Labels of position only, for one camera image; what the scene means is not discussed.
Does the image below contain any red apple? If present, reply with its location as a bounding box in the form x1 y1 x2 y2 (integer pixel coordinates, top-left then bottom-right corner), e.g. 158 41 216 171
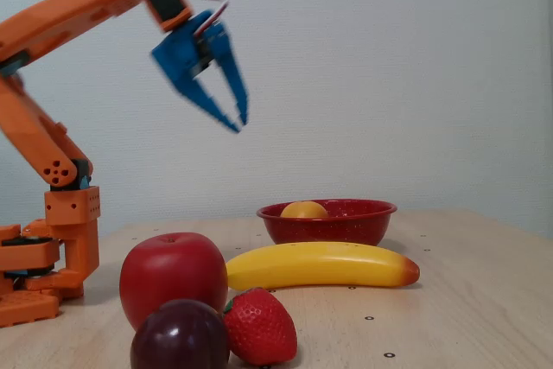
119 232 229 332

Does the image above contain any red strawberry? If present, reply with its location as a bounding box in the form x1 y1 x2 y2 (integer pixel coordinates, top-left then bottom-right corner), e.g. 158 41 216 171
222 287 299 366

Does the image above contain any yellow banana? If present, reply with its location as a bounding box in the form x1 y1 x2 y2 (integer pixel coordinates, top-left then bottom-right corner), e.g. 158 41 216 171
225 241 422 292

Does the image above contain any orange robot base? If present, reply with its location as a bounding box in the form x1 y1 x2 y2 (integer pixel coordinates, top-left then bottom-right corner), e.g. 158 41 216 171
0 224 60 328

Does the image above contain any red speckled bowl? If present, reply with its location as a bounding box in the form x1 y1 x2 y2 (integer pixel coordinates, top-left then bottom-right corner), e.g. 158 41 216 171
256 199 398 247

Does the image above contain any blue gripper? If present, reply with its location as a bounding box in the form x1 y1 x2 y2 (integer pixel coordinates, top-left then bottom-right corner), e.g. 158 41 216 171
150 10 250 134

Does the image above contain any dark purple plum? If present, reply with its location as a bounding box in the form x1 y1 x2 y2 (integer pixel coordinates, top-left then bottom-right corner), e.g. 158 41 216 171
130 298 231 369

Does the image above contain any yellow orange peach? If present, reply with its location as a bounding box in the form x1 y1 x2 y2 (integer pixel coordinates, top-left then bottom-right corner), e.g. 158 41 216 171
279 200 330 219

